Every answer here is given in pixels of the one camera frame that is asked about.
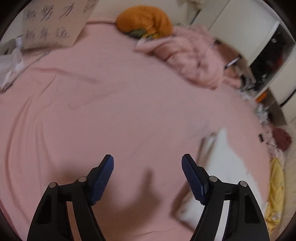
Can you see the folding bed table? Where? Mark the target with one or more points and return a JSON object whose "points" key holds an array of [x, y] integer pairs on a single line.
{"points": [[231, 63]]}

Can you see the yellow printed pillow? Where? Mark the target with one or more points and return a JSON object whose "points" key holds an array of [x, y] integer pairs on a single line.
{"points": [[276, 185]]}

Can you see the white wardrobe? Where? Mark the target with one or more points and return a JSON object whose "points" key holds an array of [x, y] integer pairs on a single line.
{"points": [[242, 30]]}

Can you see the pink duvet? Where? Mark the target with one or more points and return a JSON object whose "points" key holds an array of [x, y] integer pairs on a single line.
{"points": [[192, 53]]}

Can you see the orange pumpkin pillow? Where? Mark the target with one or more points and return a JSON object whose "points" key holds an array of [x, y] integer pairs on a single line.
{"points": [[143, 20]]}

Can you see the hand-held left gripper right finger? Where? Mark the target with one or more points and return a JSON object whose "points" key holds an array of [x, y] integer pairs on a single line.
{"points": [[193, 178]]}

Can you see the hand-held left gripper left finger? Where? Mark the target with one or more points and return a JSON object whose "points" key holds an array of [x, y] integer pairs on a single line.
{"points": [[103, 180]]}

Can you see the handwritten paper bag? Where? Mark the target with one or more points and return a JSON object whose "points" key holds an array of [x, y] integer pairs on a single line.
{"points": [[53, 23]]}

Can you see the orange bottle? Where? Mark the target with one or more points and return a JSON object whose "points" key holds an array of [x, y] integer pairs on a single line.
{"points": [[261, 96]]}

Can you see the white plastic bag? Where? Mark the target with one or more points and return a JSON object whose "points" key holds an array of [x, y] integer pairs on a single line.
{"points": [[11, 62]]}

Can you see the small black object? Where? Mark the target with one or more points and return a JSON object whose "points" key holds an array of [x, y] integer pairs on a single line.
{"points": [[260, 138]]}

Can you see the white fluffy cardigan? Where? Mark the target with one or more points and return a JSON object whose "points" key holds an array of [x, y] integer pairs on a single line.
{"points": [[224, 157]]}

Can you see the dark red cloth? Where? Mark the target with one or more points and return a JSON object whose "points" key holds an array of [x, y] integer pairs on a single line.
{"points": [[281, 139]]}

